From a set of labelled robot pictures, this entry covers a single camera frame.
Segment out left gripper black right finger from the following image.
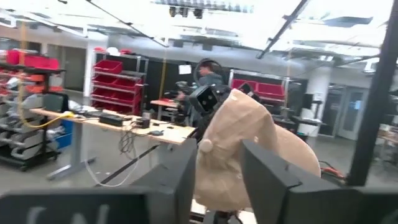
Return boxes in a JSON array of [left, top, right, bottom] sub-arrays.
[[241, 139, 345, 224]]

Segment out khaki baseball cap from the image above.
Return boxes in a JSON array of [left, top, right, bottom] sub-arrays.
[[193, 88, 322, 212]]

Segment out light wooden office desk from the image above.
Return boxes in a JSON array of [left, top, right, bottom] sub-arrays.
[[30, 107, 197, 181]]

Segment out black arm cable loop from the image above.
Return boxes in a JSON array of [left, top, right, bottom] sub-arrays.
[[193, 58, 225, 86]]

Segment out blue storage bin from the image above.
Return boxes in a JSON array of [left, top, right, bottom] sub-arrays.
[[55, 119, 74, 150]]

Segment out yellow hose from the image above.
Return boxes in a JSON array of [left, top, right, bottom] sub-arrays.
[[17, 21, 75, 129]]

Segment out shelf rack with red bins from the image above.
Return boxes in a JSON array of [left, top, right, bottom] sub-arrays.
[[91, 52, 149, 116]]

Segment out orange floor cable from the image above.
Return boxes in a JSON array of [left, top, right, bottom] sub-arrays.
[[319, 161, 346, 180]]

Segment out person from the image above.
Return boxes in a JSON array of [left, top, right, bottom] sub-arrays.
[[198, 60, 225, 88]]

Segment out small black box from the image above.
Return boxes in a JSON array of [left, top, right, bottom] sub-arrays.
[[136, 117, 151, 129]]

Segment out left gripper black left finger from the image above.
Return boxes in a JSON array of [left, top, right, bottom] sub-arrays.
[[130, 138, 198, 224]]

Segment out white floor cable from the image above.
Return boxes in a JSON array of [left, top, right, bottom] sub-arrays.
[[83, 146, 141, 188]]

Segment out wide rack with red bins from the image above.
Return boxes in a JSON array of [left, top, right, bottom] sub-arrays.
[[229, 68, 290, 105]]

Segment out small red-topped table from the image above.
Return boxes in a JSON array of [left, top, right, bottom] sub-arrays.
[[150, 98, 180, 121]]

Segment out black power box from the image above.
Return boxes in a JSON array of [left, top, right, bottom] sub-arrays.
[[98, 113, 124, 128]]

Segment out cart rack with grey parts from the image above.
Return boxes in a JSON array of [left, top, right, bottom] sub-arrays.
[[0, 49, 67, 172]]

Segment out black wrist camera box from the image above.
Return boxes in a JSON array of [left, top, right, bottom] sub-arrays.
[[188, 84, 219, 118]]

